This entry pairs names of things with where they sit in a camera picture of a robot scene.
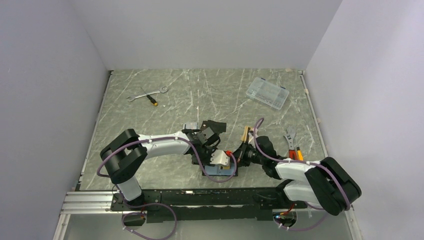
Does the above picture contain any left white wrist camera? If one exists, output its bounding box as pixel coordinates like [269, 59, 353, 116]
[210, 149, 231, 170]

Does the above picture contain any silver open-end wrench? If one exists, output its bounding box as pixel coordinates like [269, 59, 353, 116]
[126, 86, 169, 102]

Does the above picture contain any yellow handled tool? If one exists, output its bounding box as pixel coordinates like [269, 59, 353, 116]
[296, 147, 304, 161]

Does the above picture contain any aluminium frame rail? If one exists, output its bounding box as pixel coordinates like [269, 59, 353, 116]
[60, 191, 114, 215]

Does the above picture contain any black leather card holder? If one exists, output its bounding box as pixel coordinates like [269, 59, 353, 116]
[204, 163, 238, 177]

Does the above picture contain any clear plastic organizer box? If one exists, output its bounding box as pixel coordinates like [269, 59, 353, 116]
[246, 77, 290, 110]

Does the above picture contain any black yellow screwdriver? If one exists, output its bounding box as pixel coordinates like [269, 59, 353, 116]
[141, 87, 158, 107]

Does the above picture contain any orange handled tool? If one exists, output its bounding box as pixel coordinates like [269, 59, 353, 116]
[288, 149, 298, 160]

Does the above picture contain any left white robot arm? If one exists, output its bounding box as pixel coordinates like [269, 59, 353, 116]
[99, 127, 221, 210]

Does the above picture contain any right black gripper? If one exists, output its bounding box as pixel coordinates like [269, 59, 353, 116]
[229, 140, 266, 167]

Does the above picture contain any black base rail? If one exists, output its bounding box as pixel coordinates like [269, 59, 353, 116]
[110, 187, 307, 223]

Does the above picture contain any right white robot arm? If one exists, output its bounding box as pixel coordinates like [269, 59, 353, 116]
[233, 136, 362, 216]

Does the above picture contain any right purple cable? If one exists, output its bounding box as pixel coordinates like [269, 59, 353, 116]
[253, 117, 352, 232]

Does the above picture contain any tan wooden block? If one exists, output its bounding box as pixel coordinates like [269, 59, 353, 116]
[241, 126, 255, 145]

